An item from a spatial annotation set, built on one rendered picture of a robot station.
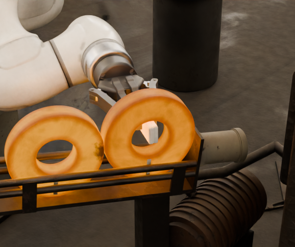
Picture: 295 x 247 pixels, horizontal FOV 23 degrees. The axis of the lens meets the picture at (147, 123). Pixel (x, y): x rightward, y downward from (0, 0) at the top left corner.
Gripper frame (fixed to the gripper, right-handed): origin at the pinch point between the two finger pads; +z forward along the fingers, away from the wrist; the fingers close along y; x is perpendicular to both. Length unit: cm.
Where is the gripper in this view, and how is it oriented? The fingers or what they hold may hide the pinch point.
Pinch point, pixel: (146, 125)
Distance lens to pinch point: 115.3
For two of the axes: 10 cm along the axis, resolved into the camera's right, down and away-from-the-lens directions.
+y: -9.5, 1.7, -2.6
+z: 3.1, 4.7, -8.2
